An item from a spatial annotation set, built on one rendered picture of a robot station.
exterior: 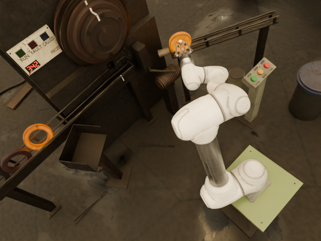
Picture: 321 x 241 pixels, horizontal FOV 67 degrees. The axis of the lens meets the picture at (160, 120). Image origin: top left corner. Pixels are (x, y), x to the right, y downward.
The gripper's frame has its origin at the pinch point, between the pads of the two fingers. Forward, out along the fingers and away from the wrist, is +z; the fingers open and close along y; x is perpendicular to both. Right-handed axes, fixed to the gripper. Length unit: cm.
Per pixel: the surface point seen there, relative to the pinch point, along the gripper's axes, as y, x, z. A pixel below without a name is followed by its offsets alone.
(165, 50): -11.0, -14.4, 8.4
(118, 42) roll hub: -38.2, 20.0, -9.5
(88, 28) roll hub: -48, 40, -16
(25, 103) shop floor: -186, -85, 57
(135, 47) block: -31.7, -3.5, 8.9
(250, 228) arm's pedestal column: 17, -75, -118
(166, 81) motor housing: -16.0, -32.6, -5.8
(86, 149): -79, -21, -55
